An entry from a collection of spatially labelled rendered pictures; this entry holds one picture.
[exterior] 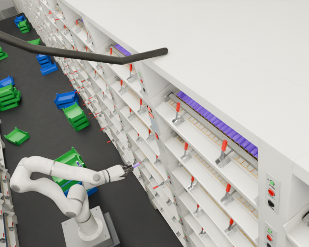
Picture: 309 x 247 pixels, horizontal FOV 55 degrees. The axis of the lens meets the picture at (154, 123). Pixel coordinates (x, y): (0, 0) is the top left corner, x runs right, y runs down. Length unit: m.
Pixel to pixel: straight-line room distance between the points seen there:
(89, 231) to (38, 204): 1.17
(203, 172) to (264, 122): 0.55
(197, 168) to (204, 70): 0.46
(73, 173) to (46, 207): 1.50
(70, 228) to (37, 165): 0.79
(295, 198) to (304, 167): 0.14
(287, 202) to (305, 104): 0.23
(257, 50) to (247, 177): 0.39
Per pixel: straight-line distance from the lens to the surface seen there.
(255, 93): 0.80
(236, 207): 1.11
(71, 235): 2.49
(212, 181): 1.18
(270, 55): 0.97
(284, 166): 0.67
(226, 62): 0.95
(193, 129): 1.09
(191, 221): 1.81
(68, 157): 3.47
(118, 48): 1.77
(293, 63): 0.92
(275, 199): 0.77
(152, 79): 1.19
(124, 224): 2.84
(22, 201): 3.57
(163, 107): 1.24
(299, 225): 0.85
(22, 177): 2.01
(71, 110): 4.21
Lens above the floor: 2.28
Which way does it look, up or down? 38 degrees down
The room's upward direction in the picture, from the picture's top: 16 degrees counter-clockwise
